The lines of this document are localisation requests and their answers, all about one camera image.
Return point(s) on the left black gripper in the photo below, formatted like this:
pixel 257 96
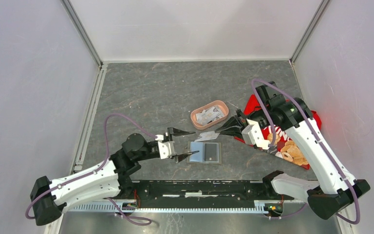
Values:
pixel 174 131

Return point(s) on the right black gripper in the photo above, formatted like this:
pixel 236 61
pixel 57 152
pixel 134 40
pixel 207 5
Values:
pixel 239 121

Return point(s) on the grey card holder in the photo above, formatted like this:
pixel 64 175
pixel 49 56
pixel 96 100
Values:
pixel 199 157

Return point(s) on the pink oval tray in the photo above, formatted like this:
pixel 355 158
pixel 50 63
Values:
pixel 223 106

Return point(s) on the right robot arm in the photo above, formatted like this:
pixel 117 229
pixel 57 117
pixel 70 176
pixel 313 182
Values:
pixel 335 188

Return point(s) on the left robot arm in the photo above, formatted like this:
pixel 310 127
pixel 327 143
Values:
pixel 107 179

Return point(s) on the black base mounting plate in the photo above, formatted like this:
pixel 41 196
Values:
pixel 199 193

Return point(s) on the red printed t-shirt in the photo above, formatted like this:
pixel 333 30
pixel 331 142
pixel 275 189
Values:
pixel 284 146

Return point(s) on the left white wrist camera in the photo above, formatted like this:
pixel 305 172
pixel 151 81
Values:
pixel 166 149

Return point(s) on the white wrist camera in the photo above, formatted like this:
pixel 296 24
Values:
pixel 252 136
pixel 166 149

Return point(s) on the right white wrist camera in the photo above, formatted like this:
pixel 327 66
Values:
pixel 252 136

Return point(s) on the aluminium frame rail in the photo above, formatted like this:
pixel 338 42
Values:
pixel 323 203

